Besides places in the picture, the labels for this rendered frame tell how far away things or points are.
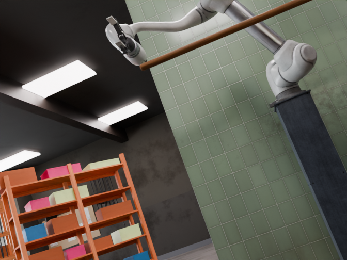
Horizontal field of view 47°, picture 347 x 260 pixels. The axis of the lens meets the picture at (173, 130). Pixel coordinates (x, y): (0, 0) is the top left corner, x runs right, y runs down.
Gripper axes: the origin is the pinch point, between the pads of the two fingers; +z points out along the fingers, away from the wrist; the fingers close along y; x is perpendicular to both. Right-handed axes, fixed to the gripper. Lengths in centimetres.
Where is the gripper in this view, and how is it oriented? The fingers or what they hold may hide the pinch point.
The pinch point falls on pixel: (114, 30)
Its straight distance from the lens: 199.5
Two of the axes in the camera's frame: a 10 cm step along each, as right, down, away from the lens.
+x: -9.2, 3.7, 1.5
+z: -2.3, -1.7, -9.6
